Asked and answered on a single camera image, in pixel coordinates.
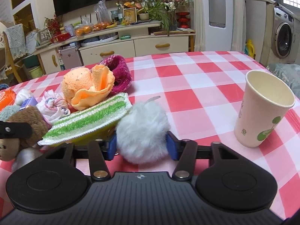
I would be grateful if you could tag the wall poster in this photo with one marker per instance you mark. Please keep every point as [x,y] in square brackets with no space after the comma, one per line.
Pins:
[4,7]

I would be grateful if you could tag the bunch of bananas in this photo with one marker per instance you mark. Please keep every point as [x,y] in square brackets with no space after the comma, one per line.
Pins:
[112,25]

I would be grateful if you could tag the red gift box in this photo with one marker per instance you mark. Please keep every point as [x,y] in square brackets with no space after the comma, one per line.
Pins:
[60,37]

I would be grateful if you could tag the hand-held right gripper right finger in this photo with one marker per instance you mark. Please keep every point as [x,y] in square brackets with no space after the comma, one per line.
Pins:
[171,146]

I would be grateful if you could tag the white printed cloth bundle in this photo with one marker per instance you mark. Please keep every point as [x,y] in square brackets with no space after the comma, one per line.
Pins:
[54,109]

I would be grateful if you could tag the brown plush toy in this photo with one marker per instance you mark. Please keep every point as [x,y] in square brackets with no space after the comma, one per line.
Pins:
[30,119]

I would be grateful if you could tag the orange tissue pack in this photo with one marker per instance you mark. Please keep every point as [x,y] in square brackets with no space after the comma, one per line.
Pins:
[5,98]

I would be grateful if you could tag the magenta knitted hat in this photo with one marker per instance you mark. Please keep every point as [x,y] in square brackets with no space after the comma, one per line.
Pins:
[120,75]

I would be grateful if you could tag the teal fluffy ball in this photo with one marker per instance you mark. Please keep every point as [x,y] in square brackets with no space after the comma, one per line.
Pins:
[9,112]

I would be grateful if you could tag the pink storage box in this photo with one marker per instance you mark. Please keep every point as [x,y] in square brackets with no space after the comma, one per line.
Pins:
[70,57]

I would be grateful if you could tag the red pedestal dish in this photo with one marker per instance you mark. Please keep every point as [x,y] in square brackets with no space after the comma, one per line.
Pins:
[182,20]

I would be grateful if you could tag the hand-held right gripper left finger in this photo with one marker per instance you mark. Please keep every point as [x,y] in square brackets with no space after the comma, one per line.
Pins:
[112,146]

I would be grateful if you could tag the wooden chair with cloth cover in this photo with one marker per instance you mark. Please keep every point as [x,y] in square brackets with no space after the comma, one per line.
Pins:
[14,39]

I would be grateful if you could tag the orange knitted hat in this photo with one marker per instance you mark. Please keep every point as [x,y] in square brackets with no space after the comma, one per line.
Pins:
[79,82]

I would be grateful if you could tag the green striped scouring cloth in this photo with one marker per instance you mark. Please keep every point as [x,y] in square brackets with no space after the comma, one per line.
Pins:
[89,119]

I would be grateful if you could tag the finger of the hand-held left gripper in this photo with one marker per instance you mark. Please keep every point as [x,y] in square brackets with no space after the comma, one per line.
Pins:
[16,130]

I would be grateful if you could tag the white standing air conditioner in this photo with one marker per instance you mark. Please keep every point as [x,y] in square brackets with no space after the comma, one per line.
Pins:
[216,37]

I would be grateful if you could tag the red berry decoration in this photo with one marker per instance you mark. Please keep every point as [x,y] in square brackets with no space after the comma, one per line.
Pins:
[53,24]

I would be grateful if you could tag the green plastic bucket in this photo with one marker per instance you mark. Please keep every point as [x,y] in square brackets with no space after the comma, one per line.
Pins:
[34,68]

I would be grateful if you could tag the white fluffy pompom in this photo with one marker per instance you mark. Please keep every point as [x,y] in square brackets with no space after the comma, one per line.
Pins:
[143,131]

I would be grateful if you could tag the cream television cabinet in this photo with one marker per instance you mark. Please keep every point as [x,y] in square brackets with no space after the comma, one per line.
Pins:
[145,44]

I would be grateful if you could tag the yellow plastic bottle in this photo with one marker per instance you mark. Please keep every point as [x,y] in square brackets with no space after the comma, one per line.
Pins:
[249,49]

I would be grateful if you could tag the blue tissue packet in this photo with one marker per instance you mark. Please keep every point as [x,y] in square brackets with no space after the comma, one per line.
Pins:
[29,103]

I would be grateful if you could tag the green plant in white pot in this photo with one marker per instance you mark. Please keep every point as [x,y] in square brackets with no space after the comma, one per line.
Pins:
[144,16]

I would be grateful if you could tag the silver washing machine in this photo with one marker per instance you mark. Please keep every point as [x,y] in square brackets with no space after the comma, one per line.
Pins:
[282,37]

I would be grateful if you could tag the bag of oranges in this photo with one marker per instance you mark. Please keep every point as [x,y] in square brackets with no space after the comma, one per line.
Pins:
[84,30]

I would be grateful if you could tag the clear plastic bag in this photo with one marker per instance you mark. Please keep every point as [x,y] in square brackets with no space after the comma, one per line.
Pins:
[102,13]

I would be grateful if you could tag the grey embroidered cushion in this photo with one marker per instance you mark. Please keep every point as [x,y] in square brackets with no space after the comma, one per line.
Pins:
[286,77]

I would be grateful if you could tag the red white checkered tablecloth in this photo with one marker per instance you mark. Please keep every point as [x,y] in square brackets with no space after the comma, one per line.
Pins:
[187,86]

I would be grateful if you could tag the wooden picture frame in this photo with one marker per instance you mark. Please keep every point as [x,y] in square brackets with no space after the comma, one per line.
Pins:
[129,15]

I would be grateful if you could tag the white paper cup green print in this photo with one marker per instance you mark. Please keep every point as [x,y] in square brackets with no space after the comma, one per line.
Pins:
[255,121]

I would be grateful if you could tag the small green box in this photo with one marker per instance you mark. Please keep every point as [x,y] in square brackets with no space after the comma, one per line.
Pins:
[124,37]

